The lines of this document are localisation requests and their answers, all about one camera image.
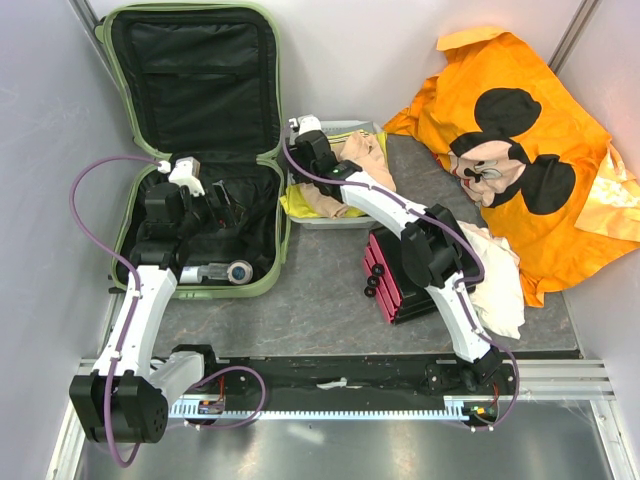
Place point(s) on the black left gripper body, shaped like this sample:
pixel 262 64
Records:
pixel 221 217

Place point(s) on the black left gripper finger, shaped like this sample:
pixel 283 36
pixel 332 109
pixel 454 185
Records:
pixel 232 214
pixel 220 193

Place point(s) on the yellow shorts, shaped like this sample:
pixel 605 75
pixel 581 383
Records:
pixel 295 200

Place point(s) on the round silver blue-lid tin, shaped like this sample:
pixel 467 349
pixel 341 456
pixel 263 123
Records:
pixel 240 272

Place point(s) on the green hard-shell suitcase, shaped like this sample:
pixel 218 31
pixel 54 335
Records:
pixel 202 80

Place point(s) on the white perforated plastic basket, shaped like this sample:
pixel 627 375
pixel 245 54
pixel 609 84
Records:
pixel 296 206

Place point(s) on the beige pink garment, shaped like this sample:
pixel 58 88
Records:
pixel 370 160

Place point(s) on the black box with pink ends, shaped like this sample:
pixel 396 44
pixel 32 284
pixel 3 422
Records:
pixel 399 299

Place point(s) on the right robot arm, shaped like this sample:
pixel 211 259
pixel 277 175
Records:
pixel 435 255

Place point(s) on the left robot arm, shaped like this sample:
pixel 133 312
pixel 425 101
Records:
pixel 122 399

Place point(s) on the white tube with round cap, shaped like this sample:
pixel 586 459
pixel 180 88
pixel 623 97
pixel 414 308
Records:
pixel 190 275

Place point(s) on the white crumpled cloth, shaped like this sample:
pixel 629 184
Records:
pixel 498 300

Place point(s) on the orange cartoon mouse cloth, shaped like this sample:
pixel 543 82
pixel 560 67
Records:
pixel 544 174

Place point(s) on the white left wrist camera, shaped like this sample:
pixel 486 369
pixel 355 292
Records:
pixel 184 173

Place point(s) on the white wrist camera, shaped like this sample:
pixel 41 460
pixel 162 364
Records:
pixel 184 173
pixel 304 124

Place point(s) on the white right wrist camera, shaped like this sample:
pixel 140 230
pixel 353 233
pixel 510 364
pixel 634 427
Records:
pixel 304 124

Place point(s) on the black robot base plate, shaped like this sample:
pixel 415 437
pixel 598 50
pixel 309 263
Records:
pixel 355 382

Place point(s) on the slotted cable duct rail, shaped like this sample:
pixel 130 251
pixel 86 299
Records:
pixel 192 409

